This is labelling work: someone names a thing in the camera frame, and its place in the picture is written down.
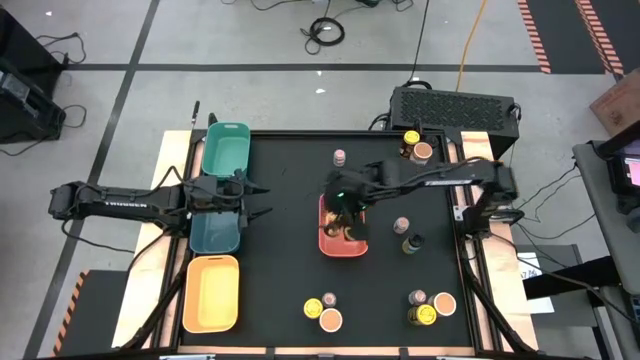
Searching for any yellow floor cable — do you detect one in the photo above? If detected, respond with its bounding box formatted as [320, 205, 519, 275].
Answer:
[455, 0, 489, 93]

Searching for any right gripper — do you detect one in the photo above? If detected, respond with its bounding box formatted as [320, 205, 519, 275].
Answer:
[323, 167, 381, 242]

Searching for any white paper sheet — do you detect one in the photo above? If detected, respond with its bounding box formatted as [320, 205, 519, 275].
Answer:
[517, 251, 557, 315]

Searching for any black equipment cart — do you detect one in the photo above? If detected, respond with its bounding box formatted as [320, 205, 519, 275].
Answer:
[0, 7, 69, 146]

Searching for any red plastic bin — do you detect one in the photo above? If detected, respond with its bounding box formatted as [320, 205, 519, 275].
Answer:
[318, 193, 370, 259]

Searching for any blue plastic bin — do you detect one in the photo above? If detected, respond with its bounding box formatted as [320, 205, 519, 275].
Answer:
[188, 189, 244, 255]

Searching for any black aluminium rig frame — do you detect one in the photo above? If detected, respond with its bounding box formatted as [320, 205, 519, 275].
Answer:
[119, 127, 539, 360]

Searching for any brown cardboard box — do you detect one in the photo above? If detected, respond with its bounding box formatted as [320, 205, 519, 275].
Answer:
[588, 68, 640, 137]

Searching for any black perforated computer case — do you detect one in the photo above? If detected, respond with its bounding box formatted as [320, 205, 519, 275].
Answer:
[388, 85, 521, 160]

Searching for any black mat orange striped edge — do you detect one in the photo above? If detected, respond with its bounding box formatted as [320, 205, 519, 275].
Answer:
[52, 268, 130, 359]
[517, 0, 640, 76]

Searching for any coiled black floor cable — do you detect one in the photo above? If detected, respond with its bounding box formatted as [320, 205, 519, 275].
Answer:
[299, 16, 347, 55]

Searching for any monitor with pink screen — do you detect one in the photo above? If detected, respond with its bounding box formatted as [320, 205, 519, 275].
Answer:
[604, 134, 640, 199]

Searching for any grey desk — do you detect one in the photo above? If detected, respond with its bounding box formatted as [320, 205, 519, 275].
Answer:
[571, 139, 640, 321]

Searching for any green plastic bin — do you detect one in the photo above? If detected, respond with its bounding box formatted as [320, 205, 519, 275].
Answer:
[201, 121, 252, 182]

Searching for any light wooden table board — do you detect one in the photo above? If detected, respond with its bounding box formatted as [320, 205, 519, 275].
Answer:
[110, 129, 540, 356]

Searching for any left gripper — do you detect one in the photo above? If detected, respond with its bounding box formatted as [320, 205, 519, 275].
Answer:
[197, 168, 275, 227]

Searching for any oregano jar black lid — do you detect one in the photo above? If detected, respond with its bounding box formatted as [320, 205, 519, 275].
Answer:
[401, 233, 426, 256]

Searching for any glass sesame seasoning jar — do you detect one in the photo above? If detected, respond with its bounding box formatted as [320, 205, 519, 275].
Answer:
[409, 141, 435, 167]
[428, 291, 458, 318]
[318, 307, 344, 334]

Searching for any yellow plastic bin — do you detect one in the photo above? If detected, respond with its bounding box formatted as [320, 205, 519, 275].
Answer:
[181, 254, 241, 335]

